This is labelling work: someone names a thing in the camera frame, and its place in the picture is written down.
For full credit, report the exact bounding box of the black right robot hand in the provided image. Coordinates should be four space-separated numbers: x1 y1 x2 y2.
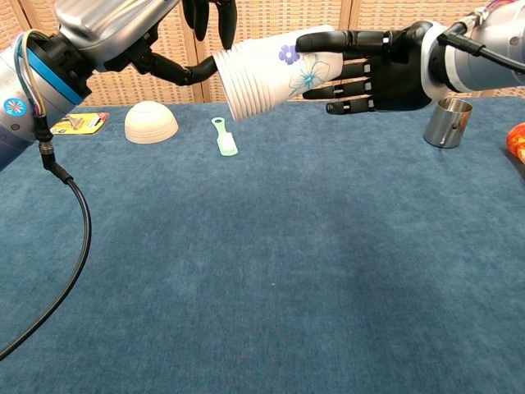
294 21 436 116

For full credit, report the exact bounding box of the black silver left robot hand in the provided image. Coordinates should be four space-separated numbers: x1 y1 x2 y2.
54 0 240 87

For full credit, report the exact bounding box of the stack of floral paper cups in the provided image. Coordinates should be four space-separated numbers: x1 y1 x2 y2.
213 25 346 122

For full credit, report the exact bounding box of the stainless steel cup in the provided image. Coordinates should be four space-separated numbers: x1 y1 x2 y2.
422 98 474 149

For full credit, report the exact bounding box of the yellow carded peeler package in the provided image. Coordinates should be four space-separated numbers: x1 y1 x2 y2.
49 111 111 137

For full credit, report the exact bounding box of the beige ribbed bowl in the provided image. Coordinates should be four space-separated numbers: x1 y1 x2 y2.
124 100 180 145

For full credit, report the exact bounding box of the orange patterned packet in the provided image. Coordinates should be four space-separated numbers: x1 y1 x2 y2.
504 121 525 177

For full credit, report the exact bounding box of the woven wooden folding screen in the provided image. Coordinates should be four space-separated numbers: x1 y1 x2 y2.
0 0 525 108

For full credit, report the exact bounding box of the mint green small brush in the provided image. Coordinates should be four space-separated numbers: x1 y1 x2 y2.
211 117 240 158

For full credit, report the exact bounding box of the blue table cloth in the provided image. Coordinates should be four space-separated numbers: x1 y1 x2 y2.
0 95 525 394

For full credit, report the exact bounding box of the coloured wire bundle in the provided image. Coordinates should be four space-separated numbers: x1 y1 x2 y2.
15 29 47 120

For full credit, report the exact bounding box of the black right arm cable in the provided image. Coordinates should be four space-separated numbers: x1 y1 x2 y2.
436 31 525 76

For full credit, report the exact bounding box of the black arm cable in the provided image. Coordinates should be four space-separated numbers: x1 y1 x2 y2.
436 31 525 76
0 114 94 363

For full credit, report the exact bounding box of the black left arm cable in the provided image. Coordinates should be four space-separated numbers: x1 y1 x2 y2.
0 114 94 363

